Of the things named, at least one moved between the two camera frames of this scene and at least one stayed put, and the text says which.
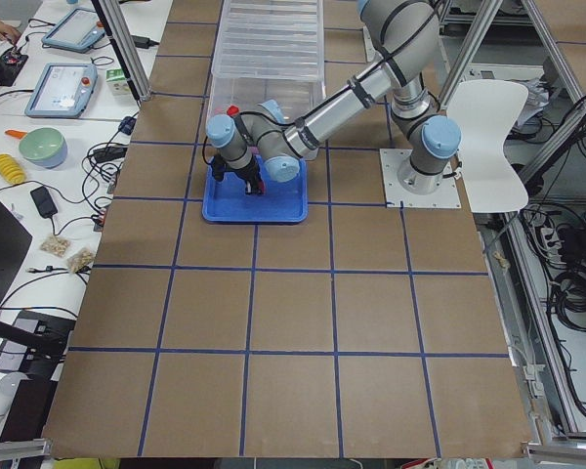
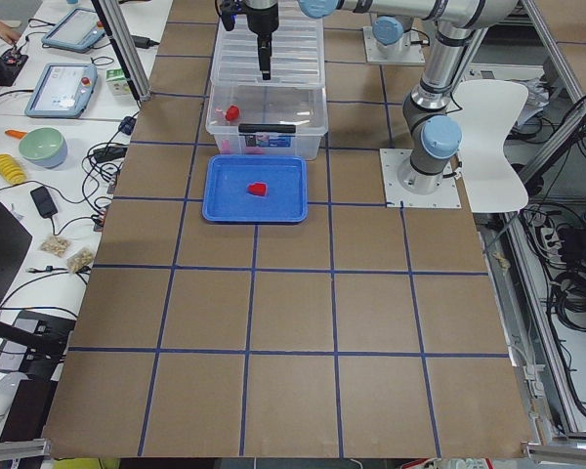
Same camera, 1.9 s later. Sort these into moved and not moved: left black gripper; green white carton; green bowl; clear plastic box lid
Moved: left black gripper
Not moved: green bowl; clear plastic box lid; green white carton
